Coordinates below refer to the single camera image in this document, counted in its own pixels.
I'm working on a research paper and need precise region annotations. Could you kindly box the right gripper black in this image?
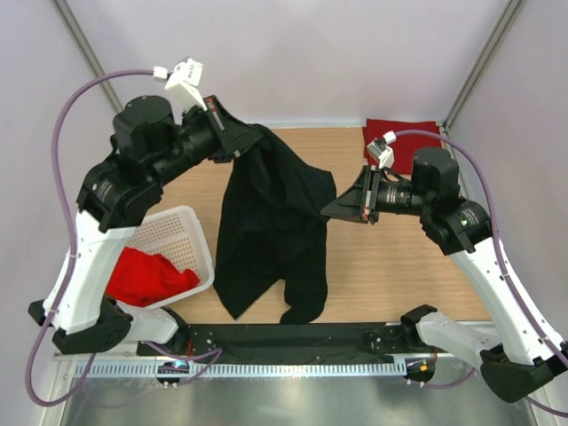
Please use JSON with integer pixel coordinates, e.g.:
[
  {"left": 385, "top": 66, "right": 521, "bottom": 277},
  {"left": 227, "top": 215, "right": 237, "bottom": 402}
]
[{"left": 322, "top": 164, "right": 432, "bottom": 224}]

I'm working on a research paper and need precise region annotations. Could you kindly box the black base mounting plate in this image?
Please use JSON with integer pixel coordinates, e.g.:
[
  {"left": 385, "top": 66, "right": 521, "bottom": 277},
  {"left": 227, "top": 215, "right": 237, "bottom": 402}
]
[{"left": 135, "top": 322, "right": 434, "bottom": 366}]

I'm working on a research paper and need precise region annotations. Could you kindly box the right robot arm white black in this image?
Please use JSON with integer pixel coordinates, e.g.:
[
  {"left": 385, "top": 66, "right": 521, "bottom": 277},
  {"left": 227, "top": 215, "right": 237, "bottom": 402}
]
[{"left": 321, "top": 147, "right": 567, "bottom": 403}]

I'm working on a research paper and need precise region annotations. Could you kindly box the black t shirt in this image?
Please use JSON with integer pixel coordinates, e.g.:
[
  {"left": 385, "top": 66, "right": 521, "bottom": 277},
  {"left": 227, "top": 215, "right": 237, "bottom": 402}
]
[{"left": 213, "top": 124, "right": 336, "bottom": 325}]

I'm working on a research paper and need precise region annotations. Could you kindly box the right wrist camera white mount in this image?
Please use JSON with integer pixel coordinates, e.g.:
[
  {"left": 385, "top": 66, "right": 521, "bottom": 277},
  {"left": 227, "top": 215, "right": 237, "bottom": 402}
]
[{"left": 366, "top": 130, "right": 397, "bottom": 170}]

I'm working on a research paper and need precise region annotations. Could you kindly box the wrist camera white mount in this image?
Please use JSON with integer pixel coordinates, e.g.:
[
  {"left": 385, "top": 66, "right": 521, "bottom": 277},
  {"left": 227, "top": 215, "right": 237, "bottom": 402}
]
[
  {"left": 366, "top": 130, "right": 397, "bottom": 170},
  {"left": 153, "top": 58, "right": 207, "bottom": 113}
]

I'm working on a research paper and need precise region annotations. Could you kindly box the bright red t shirt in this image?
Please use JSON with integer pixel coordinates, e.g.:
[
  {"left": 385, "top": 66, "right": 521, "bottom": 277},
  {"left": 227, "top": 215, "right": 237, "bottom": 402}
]
[{"left": 105, "top": 247, "right": 200, "bottom": 307}]

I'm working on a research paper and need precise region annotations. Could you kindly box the folded dark red t shirt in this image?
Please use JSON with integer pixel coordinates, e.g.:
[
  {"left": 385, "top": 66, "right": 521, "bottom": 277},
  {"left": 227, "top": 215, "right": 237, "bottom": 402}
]
[{"left": 362, "top": 118, "right": 441, "bottom": 175}]

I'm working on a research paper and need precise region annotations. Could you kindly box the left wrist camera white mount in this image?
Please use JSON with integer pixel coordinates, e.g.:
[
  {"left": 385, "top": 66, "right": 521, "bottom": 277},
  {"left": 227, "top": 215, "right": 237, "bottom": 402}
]
[{"left": 153, "top": 58, "right": 207, "bottom": 113}]

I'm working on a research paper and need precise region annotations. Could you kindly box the aluminium frame rail front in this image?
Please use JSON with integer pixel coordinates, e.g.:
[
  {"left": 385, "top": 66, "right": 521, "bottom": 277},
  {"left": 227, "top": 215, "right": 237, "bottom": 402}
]
[{"left": 52, "top": 321, "right": 540, "bottom": 363}]

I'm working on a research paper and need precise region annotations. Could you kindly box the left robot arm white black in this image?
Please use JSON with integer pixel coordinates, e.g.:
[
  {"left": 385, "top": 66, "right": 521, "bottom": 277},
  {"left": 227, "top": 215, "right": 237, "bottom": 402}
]
[{"left": 28, "top": 96, "right": 263, "bottom": 355}]

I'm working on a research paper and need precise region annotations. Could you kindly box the white plastic laundry basket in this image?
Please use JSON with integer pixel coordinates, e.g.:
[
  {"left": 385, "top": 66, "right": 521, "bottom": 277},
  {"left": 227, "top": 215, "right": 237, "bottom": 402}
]
[{"left": 125, "top": 206, "right": 214, "bottom": 309}]

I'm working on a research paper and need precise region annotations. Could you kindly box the white slotted cable duct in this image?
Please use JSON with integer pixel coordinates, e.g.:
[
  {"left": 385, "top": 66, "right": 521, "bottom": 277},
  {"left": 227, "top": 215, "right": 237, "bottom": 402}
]
[{"left": 88, "top": 359, "right": 406, "bottom": 379}]

